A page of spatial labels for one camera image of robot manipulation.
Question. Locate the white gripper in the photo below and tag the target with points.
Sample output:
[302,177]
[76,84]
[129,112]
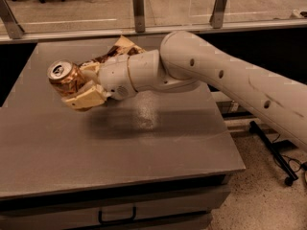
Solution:
[113,75]

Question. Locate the orange soda can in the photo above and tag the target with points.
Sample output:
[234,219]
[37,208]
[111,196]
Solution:
[66,77]

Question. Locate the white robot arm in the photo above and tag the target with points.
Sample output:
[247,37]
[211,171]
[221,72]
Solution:
[182,61]

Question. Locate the brown chip bag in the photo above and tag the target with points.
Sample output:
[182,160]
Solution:
[123,46]

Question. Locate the glass barrier panel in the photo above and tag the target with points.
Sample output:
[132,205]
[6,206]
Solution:
[80,15]

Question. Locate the grey cabinet drawer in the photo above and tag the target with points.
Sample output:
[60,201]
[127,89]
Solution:
[188,209]

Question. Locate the black stand leg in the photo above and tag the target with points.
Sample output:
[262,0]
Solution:
[292,177]

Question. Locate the left metal rail bracket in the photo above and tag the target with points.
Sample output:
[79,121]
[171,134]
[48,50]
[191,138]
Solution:
[14,30]

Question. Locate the metal rail bracket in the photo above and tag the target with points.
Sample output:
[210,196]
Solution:
[139,15]
[14,30]
[217,16]

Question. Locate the middle metal rail bracket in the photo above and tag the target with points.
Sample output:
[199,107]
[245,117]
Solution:
[139,15]

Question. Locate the right metal rail bracket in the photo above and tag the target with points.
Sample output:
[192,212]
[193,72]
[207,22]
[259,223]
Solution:
[217,16]

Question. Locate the black drawer handle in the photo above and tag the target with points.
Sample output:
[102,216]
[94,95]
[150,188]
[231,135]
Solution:
[116,215]

